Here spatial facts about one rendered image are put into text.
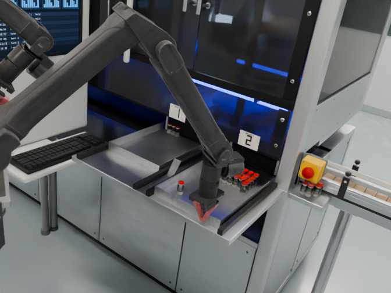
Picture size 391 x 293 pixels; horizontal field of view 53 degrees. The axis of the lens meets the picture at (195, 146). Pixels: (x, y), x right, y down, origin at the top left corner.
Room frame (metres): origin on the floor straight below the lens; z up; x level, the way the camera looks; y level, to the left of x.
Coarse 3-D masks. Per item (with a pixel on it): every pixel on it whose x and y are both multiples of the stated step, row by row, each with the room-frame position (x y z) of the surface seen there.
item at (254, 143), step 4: (240, 132) 1.38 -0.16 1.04; (244, 132) 1.37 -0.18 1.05; (240, 136) 1.38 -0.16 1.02; (244, 136) 1.37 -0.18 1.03; (252, 136) 1.36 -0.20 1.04; (256, 136) 1.35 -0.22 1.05; (240, 140) 1.38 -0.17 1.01; (244, 140) 1.37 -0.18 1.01; (252, 140) 1.35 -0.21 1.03; (256, 140) 1.35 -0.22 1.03; (240, 144) 1.38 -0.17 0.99; (244, 144) 1.37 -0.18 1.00; (252, 144) 1.35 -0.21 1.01; (256, 144) 1.34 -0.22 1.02; (252, 148) 1.35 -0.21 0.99; (256, 148) 1.34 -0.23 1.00
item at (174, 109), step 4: (172, 104) 1.55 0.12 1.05; (172, 108) 1.55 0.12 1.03; (176, 108) 1.54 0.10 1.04; (172, 112) 1.55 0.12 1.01; (176, 112) 1.54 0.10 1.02; (180, 112) 1.53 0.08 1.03; (172, 116) 1.55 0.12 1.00; (176, 116) 1.54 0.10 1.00; (180, 116) 1.53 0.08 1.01; (184, 116) 1.52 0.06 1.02; (180, 120) 1.53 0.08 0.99; (184, 120) 1.52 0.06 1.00
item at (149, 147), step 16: (144, 128) 1.56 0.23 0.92; (160, 128) 1.66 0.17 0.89; (112, 144) 1.37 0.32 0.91; (128, 144) 1.45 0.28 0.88; (144, 144) 1.48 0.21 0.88; (160, 144) 1.50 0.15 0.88; (176, 144) 1.52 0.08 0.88; (192, 144) 1.55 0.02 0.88; (144, 160) 1.29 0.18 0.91; (160, 160) 1.35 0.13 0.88
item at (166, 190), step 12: (192, 168) 1.28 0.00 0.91; (168, 180) 1.16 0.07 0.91; (192, 180) 1.24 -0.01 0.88; (156, 192) 1.11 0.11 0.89; (168, 192) 1.08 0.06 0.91; (192, 192) 1.16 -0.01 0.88; (228, 192) 1.19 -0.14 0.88; (252, 192) 1.22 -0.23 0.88; (180, 204) 1.05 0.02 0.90; (192, 204) 1.08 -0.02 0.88; (228, 204) 1.12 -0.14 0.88; (240, 204) 1.08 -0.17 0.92; (216, 216) 1.04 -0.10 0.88; (228, 216) 1.01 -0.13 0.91; (216, 228) 0.98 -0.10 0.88
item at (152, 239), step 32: (352, 128) 2.08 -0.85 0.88; (32, 192) 2.08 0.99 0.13; (64, 192) 1.92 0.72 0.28; (96, 192) 1.78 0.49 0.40; (128, 192) 1.66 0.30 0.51; (96, 224) 1.78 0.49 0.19; (128, 224) 1.66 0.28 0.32; (160, 224) 1.55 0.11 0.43; (288, 224) 1.40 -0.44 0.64; (320, 224) 2.06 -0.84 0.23; (128, 256) 1.65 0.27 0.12; (160, 256) 1.54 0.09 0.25; (192, 256) 1.44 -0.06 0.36; (224, 256) 1.36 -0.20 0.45; (288, 256) 1.55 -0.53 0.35; (192, 288) 1.43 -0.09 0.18; (224, 288) 1.34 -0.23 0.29
